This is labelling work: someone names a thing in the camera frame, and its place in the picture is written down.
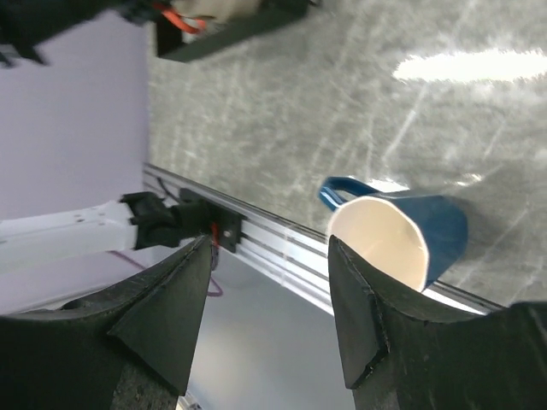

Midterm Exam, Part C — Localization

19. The black wire dish rack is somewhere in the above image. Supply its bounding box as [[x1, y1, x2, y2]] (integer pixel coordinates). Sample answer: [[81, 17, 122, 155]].
[[155, 1, 311, 63]]

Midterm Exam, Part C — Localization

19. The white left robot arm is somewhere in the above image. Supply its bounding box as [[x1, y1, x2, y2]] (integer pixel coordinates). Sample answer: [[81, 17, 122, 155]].
[[1, 1, 211, 273]]

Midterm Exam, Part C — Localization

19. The pink mug orange handle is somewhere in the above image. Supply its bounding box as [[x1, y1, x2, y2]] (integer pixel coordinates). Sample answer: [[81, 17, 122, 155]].
[[154, 1, 207, 34]]

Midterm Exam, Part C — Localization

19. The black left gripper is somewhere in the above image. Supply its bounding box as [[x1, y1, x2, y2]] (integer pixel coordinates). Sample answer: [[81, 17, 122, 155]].
[[1, 0, 162, 67]]

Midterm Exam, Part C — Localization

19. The aluminium mounting rail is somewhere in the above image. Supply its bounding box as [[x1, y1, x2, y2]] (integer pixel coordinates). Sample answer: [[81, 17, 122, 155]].
[[142, 161, 505, 317]]

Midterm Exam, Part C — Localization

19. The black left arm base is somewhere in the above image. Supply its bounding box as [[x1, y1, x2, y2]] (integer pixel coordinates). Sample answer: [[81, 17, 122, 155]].
[[177, 188, 244, 254]]

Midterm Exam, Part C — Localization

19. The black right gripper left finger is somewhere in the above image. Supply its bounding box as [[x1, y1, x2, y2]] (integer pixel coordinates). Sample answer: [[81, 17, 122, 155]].
[[1, 236, 212, 409]]

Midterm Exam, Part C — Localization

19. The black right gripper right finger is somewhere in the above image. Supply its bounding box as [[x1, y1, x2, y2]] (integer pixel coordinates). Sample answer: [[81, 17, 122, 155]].
[[328, 237, 546, 409]]

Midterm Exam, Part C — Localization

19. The dark blue scalloped mug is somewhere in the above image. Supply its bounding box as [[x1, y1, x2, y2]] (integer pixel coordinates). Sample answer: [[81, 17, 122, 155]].
[[318, 177, 469, 292]]

